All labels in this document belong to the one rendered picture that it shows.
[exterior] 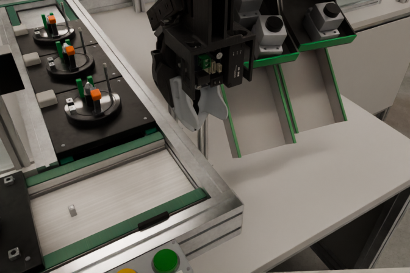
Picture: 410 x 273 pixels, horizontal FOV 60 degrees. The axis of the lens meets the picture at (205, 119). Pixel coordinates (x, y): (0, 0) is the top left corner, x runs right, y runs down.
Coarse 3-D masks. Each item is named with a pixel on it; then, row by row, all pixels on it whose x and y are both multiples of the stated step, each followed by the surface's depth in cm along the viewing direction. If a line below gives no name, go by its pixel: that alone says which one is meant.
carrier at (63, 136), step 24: (48, 96) 92; (72, 96) 92; (120, 96) 95; (48, 120) 87; (72, 120) 85; (96, 120) 85; (120, 120) 87; (144, 120) 87; (72, 144) 80; (96, 144) 82
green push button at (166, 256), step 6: (162, 252) 59; (168, 252) 59; (174, 252) 59; (156, 258) 58; (162, 258) 58; (168, 258) 58; (174, 258) 58; (156, 264) 58; (162, 264) 58; (168, 264) 58; (174, 264) 58; (156, 270) 58; (162, 270) 57; (168, 270) 57
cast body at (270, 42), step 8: (264, 16) 62; (272, 16) 61; (280, 16) 63; (256, 24) 63; (264, 24) 61; (272, 24) 60; (280, 24) 60; (256, 32) 64; (264, 32) 60; (272, 32) 61; (280, 32) 61; (256, 40) 64; (264, 40) 61; (272, 40) 62; (280, 40) 62; (256, 48) 64; (264, 48) 63; (272, 48) 63; (280, 48) 63; (256, 56) 64; (264, 56) 64; (272, 56) 64
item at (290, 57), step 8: (264, 0) 72; (272, 0) 69; (264, 8) 72; (272, 8) 70; (288, 32) 67; (288, 40) 67; (248, 48) 66; (288, 48) 68; (296, 48) 65; (248, 56) 65; (280, 56) 64; (288, 56) 64; (296, 56) 65; (248, 64) 62; (256, 64) 63; (264, 64) 64; (272, 64) 65
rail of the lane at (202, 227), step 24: (168, 216) 66; (192, 216) 67; (216, 216) 66; (240, 216) 71; (120, 240) 62; (144, 240) 63; (168, 240) 62; (192, 240) 66; (216, 240) 71; (72, 264) 59; (96, 264) 60; (120, 264) 59
